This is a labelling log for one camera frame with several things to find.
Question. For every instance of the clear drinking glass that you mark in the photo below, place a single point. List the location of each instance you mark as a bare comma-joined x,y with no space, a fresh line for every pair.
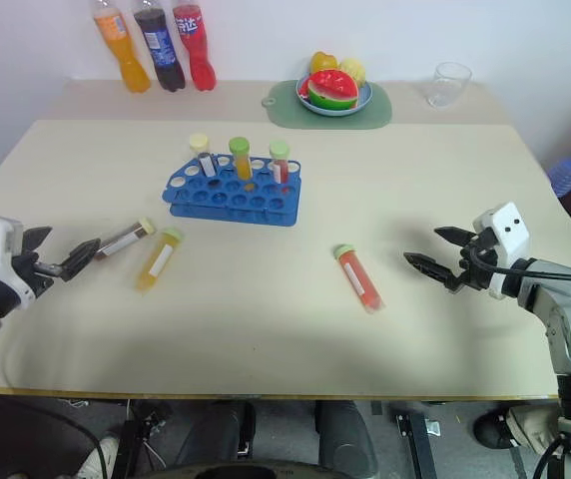
446,85

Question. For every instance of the dark tube cream cap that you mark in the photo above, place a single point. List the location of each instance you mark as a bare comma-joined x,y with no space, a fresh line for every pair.
200,147
125,236

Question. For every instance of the toy watermelon slice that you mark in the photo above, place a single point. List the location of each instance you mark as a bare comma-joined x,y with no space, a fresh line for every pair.
333,90

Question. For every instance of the black and white shoe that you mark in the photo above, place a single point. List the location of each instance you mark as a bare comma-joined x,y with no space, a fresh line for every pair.
510,429

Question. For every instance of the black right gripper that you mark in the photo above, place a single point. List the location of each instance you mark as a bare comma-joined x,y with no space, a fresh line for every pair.
480,264

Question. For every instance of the orange tube green cap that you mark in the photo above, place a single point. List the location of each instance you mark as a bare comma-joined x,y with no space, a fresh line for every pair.
158,259
241,159

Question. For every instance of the dark rounded shape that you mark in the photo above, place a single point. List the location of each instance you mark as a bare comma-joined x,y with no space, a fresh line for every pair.
345,439

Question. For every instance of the blue plastic stool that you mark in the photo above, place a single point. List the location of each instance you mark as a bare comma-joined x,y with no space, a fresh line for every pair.
567,175

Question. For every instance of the blue test tube rack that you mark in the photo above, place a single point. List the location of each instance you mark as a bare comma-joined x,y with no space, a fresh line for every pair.
225,202

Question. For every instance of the dark cola plastic bottle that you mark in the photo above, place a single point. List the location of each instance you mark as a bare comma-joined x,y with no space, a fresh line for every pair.
161,47

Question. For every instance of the black metal table frame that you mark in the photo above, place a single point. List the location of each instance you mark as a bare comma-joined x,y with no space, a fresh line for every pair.
417,444

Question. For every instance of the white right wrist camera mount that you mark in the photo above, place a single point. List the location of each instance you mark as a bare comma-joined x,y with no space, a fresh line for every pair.
507,232

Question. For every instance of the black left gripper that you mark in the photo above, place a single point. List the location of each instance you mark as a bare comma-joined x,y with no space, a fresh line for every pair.
26,272

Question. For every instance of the red soda plastic bottle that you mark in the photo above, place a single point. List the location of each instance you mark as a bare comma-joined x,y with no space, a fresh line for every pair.
196,50

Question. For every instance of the blue plate of fruit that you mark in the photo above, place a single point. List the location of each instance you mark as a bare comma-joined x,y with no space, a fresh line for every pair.
335,111

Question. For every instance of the pale yellow toy fruit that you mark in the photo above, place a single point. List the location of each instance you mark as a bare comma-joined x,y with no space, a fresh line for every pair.
354,70

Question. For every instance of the orange soda plastic bottle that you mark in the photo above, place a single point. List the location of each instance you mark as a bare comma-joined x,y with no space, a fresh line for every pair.
126,55

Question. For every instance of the red tube green cap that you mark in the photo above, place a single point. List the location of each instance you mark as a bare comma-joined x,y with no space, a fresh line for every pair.
280,159
360,277

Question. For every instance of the green silicone placemat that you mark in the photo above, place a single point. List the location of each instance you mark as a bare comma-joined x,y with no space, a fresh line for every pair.
285,112

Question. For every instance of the orange yellow toy fruit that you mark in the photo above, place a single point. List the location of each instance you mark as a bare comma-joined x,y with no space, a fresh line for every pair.
322,62

